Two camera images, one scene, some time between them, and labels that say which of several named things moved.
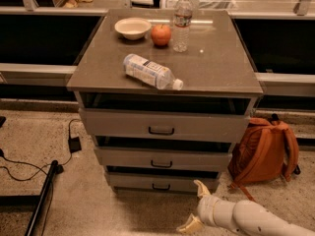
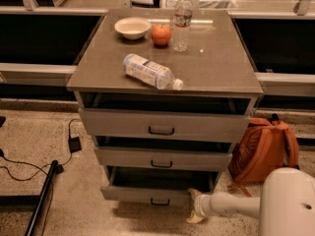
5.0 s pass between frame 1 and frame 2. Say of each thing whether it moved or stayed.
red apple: stayed
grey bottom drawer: moved
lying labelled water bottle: stayed
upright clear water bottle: stayed
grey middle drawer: stayed
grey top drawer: stayed
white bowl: stayed
